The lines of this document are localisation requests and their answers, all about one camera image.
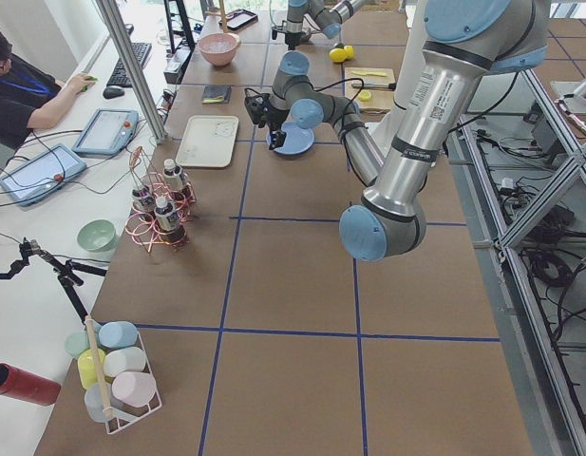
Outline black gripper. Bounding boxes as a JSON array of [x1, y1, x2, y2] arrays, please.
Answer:
[[272, 20, 312, 48], [244, 87, 290, 150]]

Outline blue round plate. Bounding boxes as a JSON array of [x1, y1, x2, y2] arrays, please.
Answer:
[[274, 122, 315, 157]]

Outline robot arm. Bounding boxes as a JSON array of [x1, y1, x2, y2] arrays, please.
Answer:
[[271, 0, 368, 50], [245, 1, 550, 261]]

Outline large yellow lemon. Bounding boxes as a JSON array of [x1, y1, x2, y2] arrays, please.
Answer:
[[329, 47, 349, 64]]

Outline small yellow lemon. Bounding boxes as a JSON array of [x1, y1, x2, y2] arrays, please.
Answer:
[[343, 45, 354, 60]]

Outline cream bear print tray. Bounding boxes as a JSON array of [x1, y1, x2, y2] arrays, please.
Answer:
[[175, 115, 239, 168]]

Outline wooden cup stand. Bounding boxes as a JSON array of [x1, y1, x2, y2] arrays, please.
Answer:
[[199, 0, 226, 41]]

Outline pink bowl of ice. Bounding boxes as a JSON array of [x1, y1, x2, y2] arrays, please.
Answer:
[[198, 33, 241, 67]]

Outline grey folded cloth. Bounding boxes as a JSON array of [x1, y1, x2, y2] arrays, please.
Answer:
[[201, 85, 232, 105]]

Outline steel muddler rod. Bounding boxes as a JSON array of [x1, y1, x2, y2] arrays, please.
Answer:
[[351, 82, 396, 91]]

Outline yellow plastic knife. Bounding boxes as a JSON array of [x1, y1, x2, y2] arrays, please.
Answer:
[[351, 70, 388, 78]]

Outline wooden cutting board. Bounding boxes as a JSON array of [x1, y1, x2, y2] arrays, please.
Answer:
[[344, 67, 396, 114]]

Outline dark drink bottle middle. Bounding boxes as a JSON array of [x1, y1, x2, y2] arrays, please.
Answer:
[[163, 159, 191, 200]]

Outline dark drink bottle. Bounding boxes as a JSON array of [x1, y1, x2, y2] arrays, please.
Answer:
[[132, 186, 155, 214], [163, 159, 191, 200], [155, 196, 186, 245]]

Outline dark drink bottle front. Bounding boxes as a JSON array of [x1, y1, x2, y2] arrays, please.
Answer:
[[155, 196, 186, 245]]

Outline dark drink bottle back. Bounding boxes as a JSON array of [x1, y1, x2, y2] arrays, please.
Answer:
[[132, 186, 155, 214]]

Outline blue teach pendant far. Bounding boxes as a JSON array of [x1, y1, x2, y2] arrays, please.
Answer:
[[72, 108, 140, 157]]

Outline blue teach pendant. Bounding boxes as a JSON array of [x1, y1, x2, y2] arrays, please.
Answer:
[[72, 108, 140, 157], [0, 143, 86, 206]]

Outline black keyboard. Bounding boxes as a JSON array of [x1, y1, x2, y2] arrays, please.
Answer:
[[105, 42, 154, 89]]

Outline black computer mouse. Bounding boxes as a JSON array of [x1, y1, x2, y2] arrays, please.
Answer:
[[103, 85, 125, 100]]

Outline mint green bowl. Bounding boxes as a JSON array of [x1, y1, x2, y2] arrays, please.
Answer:
[[77, 219, 117, 253]]

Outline blue teach pendant near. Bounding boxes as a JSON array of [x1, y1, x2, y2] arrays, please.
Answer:
[[0, 143, 86, 206]]

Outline seated person black shirt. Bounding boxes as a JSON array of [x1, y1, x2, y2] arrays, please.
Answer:
[[0, 31, 96, 150]]

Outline red cylinder bottle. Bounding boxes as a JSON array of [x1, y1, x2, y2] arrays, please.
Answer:
[[0, 363, 61, 406]]

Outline copper wire bottle rack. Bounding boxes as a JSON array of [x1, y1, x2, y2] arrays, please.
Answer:
[[124, 146, 197, 252]]

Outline black camera tripod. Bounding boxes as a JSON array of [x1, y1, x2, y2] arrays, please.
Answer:
[[0, 238, 107, 325]]

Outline white wire cup rack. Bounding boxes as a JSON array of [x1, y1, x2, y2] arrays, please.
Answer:
[[65, 315, 162, 435]]

